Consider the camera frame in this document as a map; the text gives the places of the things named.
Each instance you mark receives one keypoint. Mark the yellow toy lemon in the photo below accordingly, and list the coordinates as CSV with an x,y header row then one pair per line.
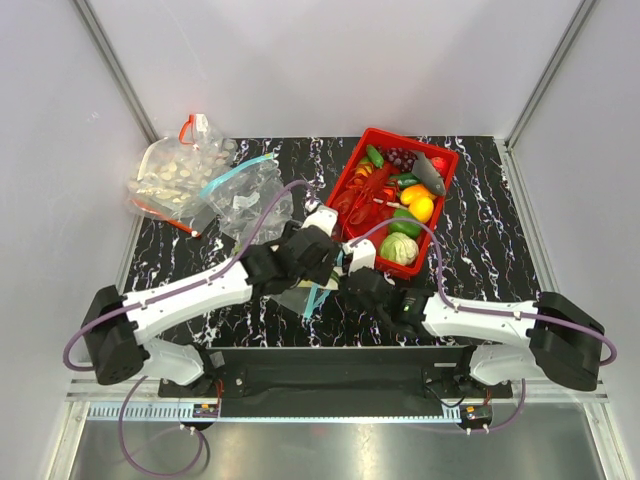
x,y
422,208

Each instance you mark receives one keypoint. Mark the orange toy fruit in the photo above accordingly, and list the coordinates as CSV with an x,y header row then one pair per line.
x,y
413,193

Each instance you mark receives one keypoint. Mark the red toy lobster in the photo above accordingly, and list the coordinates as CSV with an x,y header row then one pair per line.
x,y
356,203

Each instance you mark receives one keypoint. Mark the red zipper clear bag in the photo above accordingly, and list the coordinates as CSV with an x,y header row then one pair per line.
x,y
167,181

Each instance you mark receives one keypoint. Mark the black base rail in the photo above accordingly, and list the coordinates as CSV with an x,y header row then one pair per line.
x,y
246,372

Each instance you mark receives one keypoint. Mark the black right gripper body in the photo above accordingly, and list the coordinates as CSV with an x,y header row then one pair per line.
x,y
382,316

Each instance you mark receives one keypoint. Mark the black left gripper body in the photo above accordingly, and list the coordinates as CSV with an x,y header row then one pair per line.
x,y
322,273

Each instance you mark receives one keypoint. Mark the green toy cabbage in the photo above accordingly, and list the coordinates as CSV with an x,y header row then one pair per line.
x,y
399,248

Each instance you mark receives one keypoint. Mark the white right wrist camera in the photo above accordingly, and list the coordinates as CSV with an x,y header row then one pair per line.
x,y
357,254

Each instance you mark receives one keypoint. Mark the toy leek green white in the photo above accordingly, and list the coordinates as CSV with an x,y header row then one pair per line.
x,y
331,284

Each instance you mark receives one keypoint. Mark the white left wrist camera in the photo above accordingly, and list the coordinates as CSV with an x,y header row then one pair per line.
x,y
324,218

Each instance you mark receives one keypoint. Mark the red plastic bin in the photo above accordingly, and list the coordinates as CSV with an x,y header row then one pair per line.
x,y
377,230

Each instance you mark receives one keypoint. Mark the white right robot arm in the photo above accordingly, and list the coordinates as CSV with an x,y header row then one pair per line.
x,y
548,337

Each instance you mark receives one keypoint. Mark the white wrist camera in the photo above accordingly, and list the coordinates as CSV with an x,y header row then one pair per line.
x,y
357,254
324,218

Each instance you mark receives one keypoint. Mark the grey toy fish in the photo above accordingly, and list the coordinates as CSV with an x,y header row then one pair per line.
x,y
424,170

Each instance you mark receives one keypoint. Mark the red toy apple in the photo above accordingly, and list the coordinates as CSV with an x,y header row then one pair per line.
x,y
440,165

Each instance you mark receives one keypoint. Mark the green toy bell pepper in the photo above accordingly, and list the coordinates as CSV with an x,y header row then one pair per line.
x,y
405,223

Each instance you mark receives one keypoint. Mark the green toy cucumber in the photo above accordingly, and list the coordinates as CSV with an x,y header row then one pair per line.
x,y
376,158

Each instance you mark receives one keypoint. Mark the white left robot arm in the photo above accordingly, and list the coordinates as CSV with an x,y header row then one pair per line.
x,y
122,334

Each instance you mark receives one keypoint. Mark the blue zipper clear bag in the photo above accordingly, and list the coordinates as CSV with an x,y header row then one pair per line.
x,y
308,297

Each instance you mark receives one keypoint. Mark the purple toy grapes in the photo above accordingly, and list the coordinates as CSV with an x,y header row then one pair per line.
x,y
402,158

